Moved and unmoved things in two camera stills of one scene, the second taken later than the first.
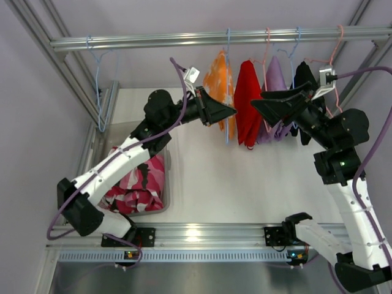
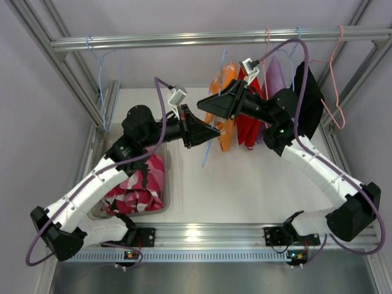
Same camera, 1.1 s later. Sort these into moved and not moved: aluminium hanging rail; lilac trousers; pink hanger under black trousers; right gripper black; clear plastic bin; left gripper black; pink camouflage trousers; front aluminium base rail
Moved: right gripper black; left gripper black
Not moved: lilac trousers; aluminium hanging rail; pink hanger under black trousers; front aluminium base rail; clear plastic bin; pink camouflage trousers
